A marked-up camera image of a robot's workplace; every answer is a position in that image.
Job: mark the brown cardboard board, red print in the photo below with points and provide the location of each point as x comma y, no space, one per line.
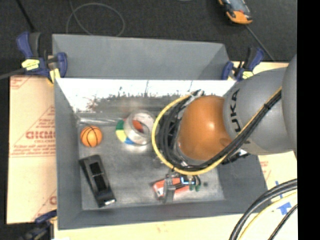
30,114

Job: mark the black tape dispenser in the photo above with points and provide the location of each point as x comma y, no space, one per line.
98,181

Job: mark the multicoloured toy ball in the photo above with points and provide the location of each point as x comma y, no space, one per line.
120,132

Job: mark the orange toy basketball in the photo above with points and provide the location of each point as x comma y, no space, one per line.
91,136

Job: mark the black cylinder on white bracket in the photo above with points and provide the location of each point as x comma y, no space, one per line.
233,159

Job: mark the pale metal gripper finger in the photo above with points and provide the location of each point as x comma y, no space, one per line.
165,190
171,194

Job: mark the clear tape roll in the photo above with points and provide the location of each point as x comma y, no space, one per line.
136,134

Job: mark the grey metal bin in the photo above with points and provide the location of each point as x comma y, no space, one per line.
135,59

